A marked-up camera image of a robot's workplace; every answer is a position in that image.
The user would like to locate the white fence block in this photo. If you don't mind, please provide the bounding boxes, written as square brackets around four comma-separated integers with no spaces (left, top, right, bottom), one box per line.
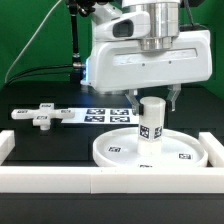
[199,132,224,168]
[0,130,15,166]

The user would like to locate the grey cable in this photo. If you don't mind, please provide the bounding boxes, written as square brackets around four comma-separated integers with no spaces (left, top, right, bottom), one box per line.
[3,0,64,84]

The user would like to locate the white right fence block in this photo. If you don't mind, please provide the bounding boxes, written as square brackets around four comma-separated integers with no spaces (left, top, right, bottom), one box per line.
[199,132,224,168]

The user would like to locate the white front fence bar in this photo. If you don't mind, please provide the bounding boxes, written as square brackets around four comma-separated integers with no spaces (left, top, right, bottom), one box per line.
[0,166,224,194]

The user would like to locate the white cross-shaped table base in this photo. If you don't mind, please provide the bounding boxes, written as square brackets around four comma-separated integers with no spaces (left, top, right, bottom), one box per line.
[11,103,75,131]

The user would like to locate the black cable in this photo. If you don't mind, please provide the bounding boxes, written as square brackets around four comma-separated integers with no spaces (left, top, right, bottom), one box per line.
[3,64,76,88]

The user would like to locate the white round table top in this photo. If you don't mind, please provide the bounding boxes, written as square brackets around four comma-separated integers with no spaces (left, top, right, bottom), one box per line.
[93,127,208,168]

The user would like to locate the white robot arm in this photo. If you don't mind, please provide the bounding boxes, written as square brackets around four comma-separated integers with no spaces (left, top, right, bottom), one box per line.
[81,0,212,115]

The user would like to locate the white sheet with markers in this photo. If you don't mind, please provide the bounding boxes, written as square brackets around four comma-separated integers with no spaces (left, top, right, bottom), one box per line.
[62,108,139,125]

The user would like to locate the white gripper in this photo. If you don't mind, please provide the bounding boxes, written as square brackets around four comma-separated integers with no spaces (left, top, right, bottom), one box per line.
[87,12,212,115]

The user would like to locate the white left fence block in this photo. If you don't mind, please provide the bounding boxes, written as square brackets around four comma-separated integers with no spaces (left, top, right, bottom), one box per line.
[0,130,15,166]

